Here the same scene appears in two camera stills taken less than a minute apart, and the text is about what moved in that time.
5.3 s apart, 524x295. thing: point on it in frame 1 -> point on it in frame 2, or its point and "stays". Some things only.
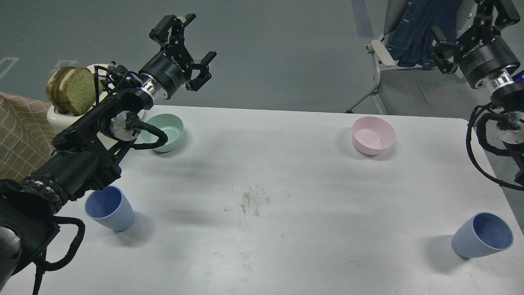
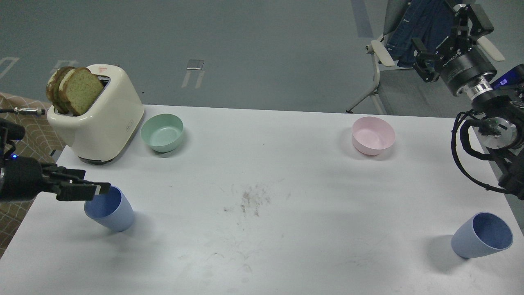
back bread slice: [53, 88] stays
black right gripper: [482, 51] -> [458, 61]
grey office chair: [416, 90] stays
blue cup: [110, 207] stays
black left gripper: [169, 69] -> [21, 178]
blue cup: [483, 234] stays
